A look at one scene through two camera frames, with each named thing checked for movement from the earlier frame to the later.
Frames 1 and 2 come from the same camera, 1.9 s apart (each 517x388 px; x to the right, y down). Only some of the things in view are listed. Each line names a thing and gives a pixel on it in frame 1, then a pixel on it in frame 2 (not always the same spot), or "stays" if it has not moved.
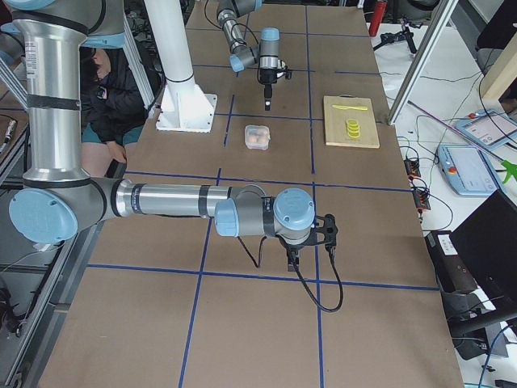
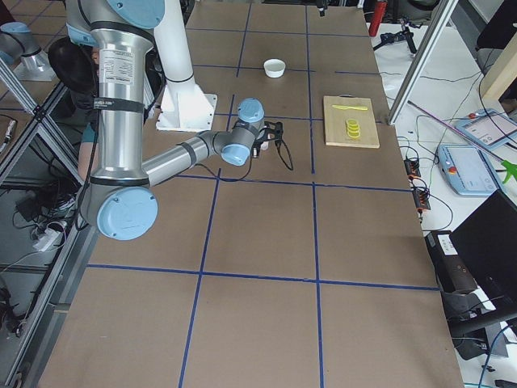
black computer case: x=478 y=256 stays
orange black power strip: x=422 y=196 stays
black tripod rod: x=388 y=38 stays
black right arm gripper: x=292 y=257 to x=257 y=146
